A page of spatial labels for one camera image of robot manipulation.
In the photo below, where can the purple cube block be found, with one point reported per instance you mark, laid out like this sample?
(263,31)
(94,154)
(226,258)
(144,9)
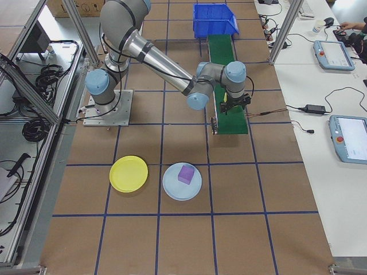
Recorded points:
(185,174)

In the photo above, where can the person forearm dark sleeve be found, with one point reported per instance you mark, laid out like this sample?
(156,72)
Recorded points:
(362,26)

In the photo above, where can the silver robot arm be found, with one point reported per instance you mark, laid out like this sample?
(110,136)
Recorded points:
(160,63)

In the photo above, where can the light blue round plate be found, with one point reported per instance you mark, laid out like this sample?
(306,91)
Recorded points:
(175,189)

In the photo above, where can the yellow round plate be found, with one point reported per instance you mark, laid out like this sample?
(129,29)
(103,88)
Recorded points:
(129,174)

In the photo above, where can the person bare hand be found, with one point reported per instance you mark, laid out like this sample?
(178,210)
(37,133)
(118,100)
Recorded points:
(349,26)

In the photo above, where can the green conveyor belt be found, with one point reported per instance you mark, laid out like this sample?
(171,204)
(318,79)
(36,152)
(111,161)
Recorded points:
(220,57)

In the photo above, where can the black power adapter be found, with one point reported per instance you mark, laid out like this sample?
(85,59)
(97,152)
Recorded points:
(282,45)
(315,108)

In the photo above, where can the small red circuit board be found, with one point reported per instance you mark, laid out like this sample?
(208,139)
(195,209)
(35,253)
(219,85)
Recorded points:
(269,34)
(266,22)

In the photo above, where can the blue plastic storage bin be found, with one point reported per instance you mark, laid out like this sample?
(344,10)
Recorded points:
(212,28)

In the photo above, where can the light blue teach pendant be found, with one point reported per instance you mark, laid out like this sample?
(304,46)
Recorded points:
(335,57)
(352,140)

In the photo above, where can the white paper cup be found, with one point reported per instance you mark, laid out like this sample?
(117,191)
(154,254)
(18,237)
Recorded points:
(317,27)

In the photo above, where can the white keyboard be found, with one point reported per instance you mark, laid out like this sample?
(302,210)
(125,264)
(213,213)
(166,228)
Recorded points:
(306,10)

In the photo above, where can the brown cardboard box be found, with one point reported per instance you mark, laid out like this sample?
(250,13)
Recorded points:
(74,7)

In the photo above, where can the aluminium profile bar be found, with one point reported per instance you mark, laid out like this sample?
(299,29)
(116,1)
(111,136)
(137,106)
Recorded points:
(349,266)

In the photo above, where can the black box monitor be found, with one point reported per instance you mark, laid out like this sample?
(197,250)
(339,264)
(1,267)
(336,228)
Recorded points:
(35,40)

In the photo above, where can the aluminium profile post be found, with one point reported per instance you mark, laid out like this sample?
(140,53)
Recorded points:
(286,31)

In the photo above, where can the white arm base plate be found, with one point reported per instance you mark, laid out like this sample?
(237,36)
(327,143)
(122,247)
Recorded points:
(126,114)

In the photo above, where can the V-shaped metal bar frame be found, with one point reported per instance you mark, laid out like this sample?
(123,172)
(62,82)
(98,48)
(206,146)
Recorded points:
(28,88)

